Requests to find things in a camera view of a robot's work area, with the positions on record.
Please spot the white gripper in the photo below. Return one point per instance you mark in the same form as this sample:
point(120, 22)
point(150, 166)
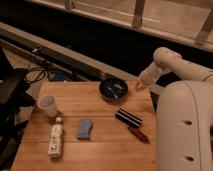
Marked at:
point(149, 76)

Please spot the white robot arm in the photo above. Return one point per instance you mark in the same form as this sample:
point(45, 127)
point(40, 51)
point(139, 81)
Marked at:
point(184, 114)

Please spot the dark ceramic bowl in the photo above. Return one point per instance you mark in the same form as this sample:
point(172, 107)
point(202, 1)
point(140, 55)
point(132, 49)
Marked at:
point(113, 89)

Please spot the blue sponge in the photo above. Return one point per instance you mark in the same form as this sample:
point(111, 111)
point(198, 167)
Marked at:
point(83, 132)

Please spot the white plastic bottle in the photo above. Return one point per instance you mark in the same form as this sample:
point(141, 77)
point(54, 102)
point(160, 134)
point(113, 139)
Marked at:
point(56, 136)

